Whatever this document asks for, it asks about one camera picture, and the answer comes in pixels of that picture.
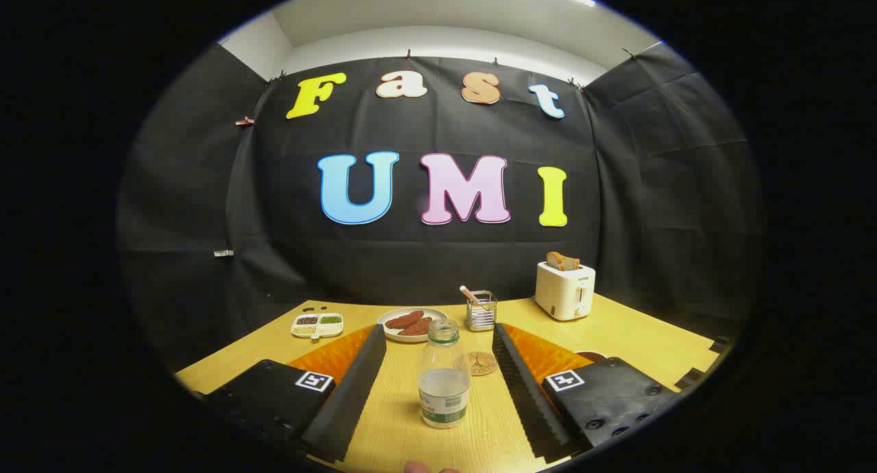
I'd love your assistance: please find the wooden table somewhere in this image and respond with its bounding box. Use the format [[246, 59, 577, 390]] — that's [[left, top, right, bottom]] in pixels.
[[175, 295, 727, 473]]

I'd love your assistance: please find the white divided condiment dish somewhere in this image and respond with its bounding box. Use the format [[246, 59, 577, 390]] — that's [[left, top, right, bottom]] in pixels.
[[291, 313, 345, 341]]

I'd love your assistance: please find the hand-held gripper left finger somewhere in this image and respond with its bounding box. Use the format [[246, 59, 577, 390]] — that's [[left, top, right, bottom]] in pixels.
[[195, 324, 388, 463]]

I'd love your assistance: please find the white round plate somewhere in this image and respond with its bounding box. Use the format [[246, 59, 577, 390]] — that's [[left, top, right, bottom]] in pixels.
[[377, 308, 449, 343]]

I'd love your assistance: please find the black backdrop cloth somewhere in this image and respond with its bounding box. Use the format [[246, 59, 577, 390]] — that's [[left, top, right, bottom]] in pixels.
[[116, 43, 765, 374]]

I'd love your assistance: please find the clear plastic bottle green label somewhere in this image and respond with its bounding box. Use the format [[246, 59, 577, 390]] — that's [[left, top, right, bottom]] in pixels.
[[417, 318, 472, 430]]

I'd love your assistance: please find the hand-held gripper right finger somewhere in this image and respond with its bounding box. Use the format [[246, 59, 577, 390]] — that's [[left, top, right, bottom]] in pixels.
[[492, 322, 682, 463]]

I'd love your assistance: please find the metal wire utensil holder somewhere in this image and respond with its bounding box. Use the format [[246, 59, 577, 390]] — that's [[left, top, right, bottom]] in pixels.
[[466, 291, 498, 332]]

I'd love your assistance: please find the white toaster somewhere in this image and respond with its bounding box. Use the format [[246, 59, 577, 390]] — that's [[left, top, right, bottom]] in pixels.
[[534, 260, 597, 322]]

